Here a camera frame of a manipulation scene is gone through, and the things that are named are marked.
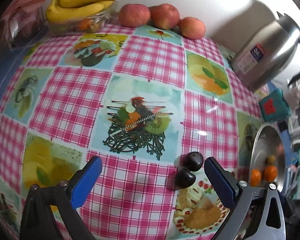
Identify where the clear plastic fruit container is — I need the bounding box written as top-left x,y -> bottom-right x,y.
47,2 -> 117,36

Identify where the checkered fruit tablecloth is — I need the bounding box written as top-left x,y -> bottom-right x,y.
0,24 -> 262,239

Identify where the teal box with red print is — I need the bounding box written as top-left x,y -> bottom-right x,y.
259,88 -> 292,122

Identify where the large orange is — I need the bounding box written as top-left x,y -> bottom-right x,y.
250,169 -> 262,187

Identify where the stainless steel thermos jug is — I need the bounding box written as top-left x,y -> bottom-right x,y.
231,13 -> 300,92

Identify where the pink flower bouquet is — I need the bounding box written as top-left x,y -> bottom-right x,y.
0,0 -> 46,54

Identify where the dark plum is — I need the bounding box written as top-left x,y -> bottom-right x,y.
183,151 -> 204,172
174,168 -> 196,189

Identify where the small mandarin orange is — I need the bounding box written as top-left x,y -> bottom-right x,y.
263,165 -> 277,182

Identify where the stainless steel plate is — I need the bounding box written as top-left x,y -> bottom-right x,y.
249,123 -> 285,192

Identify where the black power adapter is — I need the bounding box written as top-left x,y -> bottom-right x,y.
277,121 -> 288,132

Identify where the brown longan fruit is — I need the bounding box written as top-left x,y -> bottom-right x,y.
267,155 -> 276,166

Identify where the white desk lamp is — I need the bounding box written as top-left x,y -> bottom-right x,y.
288,82 -> 300,146

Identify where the red apple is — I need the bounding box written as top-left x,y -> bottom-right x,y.
149,3 -> 180,30
119,3 -> 151,28
178,17 -> 206,40

